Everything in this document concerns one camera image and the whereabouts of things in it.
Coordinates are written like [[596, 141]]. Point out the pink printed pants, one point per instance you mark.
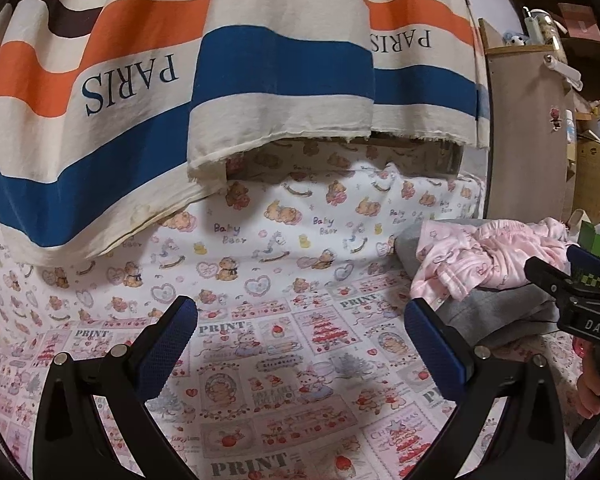
[[490, 260]]

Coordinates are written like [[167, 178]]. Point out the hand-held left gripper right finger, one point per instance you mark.
[[437, 355]]

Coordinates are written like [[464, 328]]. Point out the strawberry patchwork bed sheet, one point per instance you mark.
[[290, 360]]

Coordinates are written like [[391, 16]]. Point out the person's right hand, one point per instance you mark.
[[590, 385]]

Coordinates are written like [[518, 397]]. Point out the grey folded pants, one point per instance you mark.
[[490, 317]]

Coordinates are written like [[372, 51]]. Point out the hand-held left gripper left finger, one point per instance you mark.
[[167, 350]]

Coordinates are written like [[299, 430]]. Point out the brown cardboard box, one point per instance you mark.
[[597, 175]]

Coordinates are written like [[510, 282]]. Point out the light wooden cabinet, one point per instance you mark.
[[525, 135]]

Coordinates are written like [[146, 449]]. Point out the pink box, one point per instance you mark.
[[580, 20]]

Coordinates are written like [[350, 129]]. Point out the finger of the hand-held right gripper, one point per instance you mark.
[[550, 275], [587, 262]]

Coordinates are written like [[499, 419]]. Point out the bear print bed sheet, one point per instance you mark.
[[290, 240]]

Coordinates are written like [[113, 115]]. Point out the dark wooden headboard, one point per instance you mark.
[[410, 152]]

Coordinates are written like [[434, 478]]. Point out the clear glass jar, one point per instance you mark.
[[547, 25]]

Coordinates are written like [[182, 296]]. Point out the striped cloth curtain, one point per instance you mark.
[[130, 35]]

